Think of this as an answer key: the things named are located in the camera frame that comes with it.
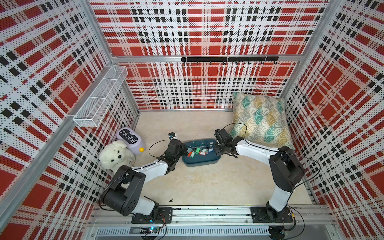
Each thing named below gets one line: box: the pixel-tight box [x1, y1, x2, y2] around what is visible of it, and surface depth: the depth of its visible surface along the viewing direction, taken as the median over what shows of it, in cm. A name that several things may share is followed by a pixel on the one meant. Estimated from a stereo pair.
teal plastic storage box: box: [182, 138, 222, 167], surface depth 98 cm
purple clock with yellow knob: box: [116, 127, 146, 155], surface depth 94 cm
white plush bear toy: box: [98, 140, 136, 173], surface depth 78 cm
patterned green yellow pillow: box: [229, 92, 296, 150], surface depth 97 cm
